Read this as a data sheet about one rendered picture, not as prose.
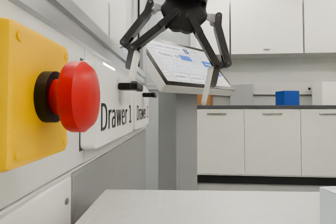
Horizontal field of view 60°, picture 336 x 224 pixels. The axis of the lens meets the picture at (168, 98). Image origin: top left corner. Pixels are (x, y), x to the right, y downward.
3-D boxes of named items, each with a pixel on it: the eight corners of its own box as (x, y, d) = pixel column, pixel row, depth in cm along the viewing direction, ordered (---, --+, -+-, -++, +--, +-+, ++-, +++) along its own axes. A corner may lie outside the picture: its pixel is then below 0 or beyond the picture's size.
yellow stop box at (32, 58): (78, 151, 20) (79, 46, 20) (20, 175, 13) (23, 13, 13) (5, 150, 20) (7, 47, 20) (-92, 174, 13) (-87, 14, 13)
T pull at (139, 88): (143, 91, 53) (143, 84, 53) (137, 89, 46) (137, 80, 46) (123, 91, 53) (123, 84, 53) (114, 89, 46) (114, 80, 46)
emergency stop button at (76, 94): (105, 129, 18) (105, 66, 18) (84, 135, 14) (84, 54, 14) (58, 129, 18) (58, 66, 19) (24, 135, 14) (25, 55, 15)
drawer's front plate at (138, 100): (148, 123, 95) (148, 89, 96) (134, 130, 66) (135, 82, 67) (143, 123, 95) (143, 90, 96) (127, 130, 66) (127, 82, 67)
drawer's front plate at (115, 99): (133, 131, 64) (133, 81, 64) (94, 150, 35) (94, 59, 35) (125, 131, 64) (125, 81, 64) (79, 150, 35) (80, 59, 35)
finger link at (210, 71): (208, 67, 54) (212, 68, 54) (200, 105, 54) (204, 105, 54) (209, 65, 51) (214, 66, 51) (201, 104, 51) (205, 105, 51)
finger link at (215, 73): (214, 59, 53) (230, 62, 53) (208, 86, 53) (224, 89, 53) (215, 57, 52) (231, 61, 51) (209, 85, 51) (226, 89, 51)
